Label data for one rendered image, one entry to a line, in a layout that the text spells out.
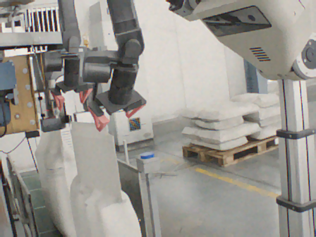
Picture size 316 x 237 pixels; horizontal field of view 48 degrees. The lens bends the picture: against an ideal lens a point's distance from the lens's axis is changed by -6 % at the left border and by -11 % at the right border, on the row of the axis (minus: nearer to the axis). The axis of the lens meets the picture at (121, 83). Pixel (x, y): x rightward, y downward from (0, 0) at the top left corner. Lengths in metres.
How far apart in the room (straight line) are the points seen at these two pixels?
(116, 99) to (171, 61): 5.51
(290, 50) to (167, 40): 5.32
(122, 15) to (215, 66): 6.13
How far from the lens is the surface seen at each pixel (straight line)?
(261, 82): 7.15
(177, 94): 6.46
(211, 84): 6.86
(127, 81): 0.88
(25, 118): 1.56
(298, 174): 1.34
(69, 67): 1.30
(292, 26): 1.09
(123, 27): 0.82
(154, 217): 1.71
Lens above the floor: 1.25
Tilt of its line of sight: 3 degrees down
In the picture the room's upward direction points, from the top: 8 degrees counter-clockwise
